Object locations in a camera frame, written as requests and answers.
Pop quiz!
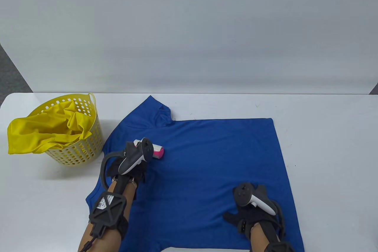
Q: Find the person's left hand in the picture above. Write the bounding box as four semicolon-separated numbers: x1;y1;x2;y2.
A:
107;157;149;186

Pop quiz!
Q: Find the person's right hand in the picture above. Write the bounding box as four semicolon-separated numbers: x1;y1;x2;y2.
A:
223;205;280;235

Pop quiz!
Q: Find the pink lint roller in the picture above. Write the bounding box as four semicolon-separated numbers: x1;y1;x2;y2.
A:
133;139;165;159

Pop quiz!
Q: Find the blue t-shirt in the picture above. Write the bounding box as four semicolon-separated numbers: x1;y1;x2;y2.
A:
86;95;304;252

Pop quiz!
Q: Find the yellow t-shirt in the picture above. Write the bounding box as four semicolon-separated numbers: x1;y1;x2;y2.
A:
7;100;93;155

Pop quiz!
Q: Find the person's left forearm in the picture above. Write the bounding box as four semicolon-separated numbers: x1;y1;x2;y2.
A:
78;180;138;252

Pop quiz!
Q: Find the person's right forearm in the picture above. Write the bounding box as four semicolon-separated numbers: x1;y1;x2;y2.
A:
250;222;279;252

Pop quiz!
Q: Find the grey left hand controller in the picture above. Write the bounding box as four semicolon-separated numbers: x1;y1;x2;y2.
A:
101;137;153;189

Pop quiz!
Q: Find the grey hand controller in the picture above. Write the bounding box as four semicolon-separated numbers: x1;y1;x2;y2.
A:
233;183;286;239
101;137;153;189

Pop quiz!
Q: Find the grey right hand controller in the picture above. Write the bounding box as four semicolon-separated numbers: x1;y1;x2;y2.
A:
233;183;286;239

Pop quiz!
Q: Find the yellow perforated plastic basket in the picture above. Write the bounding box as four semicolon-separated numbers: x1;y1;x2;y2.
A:
27;93;104;167

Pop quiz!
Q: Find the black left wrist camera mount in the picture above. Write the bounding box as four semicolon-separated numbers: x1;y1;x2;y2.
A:
78;192;129;252

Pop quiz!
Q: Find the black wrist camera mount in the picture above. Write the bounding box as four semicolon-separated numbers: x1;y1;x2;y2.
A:
78;192;129;252
264;242;296;252

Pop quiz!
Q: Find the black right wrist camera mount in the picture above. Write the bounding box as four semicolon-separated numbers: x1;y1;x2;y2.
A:
264;242;296;252

